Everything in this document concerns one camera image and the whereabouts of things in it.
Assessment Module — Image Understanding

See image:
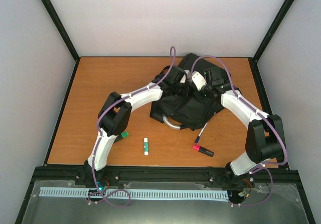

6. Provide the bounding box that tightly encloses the black student backpack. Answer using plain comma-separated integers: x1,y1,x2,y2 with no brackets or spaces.
150,53,229,131

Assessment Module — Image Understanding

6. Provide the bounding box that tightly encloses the blue capped white pen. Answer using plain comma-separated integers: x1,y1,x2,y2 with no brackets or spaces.
194,123,208,144

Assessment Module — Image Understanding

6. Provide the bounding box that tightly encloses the pink highlighter marker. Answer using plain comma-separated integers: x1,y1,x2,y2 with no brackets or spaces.
193,144,214,157

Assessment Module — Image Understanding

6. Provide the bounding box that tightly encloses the white green glue stick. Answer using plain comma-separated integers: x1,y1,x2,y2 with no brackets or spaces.
143,138,149,156

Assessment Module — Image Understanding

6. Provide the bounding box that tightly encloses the green highlighter marker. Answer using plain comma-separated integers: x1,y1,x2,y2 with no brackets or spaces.
114,132,129,143

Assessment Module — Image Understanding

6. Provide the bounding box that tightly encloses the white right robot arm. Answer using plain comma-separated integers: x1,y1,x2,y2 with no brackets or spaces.
191,68,287,186

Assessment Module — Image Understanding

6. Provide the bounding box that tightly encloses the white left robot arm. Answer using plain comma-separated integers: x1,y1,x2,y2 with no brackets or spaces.
84,66,190,185

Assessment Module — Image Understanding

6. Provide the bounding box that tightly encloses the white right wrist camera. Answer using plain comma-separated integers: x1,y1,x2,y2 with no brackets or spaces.
191,71,207,91

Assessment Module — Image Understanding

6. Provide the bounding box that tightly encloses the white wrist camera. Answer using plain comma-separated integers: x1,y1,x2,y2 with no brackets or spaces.
191,71,207,91
180,69,191,83

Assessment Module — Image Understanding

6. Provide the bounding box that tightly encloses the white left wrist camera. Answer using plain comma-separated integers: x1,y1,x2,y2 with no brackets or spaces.
180,69,191,83

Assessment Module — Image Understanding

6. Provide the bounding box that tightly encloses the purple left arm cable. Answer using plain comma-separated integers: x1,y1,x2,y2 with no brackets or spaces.
91,46,176,207

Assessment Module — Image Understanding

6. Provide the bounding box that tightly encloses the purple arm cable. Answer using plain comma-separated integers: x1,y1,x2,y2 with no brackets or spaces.
91,46,176,207
190,55,288,207

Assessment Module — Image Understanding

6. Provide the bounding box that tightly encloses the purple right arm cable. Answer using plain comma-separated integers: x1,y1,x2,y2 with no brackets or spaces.
190,55,288,207

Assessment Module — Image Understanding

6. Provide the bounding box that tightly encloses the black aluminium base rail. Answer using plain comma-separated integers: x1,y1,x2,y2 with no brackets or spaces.
32,165,299,192

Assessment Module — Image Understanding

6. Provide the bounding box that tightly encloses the light blue cable duct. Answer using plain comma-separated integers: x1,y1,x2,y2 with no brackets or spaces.
39,187,229,202

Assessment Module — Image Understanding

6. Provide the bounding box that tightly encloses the right black frame post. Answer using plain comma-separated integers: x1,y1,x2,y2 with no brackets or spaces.
252,0,305,61

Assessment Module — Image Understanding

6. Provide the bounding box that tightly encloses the black frame post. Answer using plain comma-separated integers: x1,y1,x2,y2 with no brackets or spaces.
252,0,305,61
31,0,81,61

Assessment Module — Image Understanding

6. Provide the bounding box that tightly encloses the left black frame post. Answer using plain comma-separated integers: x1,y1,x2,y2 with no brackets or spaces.
31,0,81,61

